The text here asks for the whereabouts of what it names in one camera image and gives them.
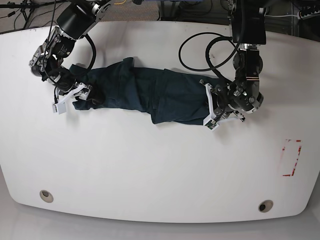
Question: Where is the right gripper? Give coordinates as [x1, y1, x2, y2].
[52, 81, 105, 105]

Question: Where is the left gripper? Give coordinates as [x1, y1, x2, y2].
[199, 79, 245, 125]

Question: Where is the dark teal T-shirt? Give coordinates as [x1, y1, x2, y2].
[72, 57, 221, 125]

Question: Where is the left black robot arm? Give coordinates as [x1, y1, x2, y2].
[200, 0, 266, 130]

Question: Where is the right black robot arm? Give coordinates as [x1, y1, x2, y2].
[29, 0, 110, 104]

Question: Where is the red tape rectangle marking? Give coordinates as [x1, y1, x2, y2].
[279, 139, 303, 177]

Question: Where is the black tripod stand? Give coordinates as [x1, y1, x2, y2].
[0, 0, 67, 30]

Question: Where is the white power strip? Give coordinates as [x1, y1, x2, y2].
[297, 4, 320, 20]

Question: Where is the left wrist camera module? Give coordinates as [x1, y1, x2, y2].
[203, 117, 220, 132]

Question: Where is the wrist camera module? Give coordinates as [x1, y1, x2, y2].
[203, 117, 220, 132]
[52, 102, 67, 115]

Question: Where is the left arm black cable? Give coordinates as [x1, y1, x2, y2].
[178, 31, 238, 83]

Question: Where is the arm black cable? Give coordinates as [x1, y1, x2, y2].
[178, 31, 238, 83]
[42, 0, 98, 87]

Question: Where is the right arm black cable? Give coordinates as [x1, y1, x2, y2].
[42, 0, 98, 87]

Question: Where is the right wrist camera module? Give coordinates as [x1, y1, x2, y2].
[52, 102, 67, 115]

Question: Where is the left table cable grommet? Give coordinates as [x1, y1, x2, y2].
[39, 190, 54, 203]

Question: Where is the table cable grommet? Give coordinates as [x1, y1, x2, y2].
[258, 199, 274, 213]
[39, 190, 54, 203]

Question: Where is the right table cable grommet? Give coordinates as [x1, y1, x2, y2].
[258, 199, 274, 213]

